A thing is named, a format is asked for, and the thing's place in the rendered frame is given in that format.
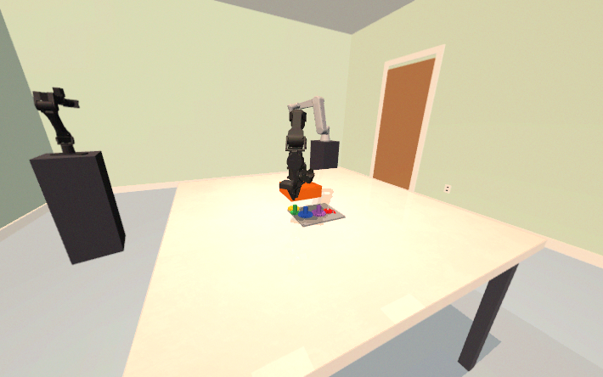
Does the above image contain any blue gear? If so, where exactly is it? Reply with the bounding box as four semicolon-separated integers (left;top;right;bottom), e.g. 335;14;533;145
298;206;313;218

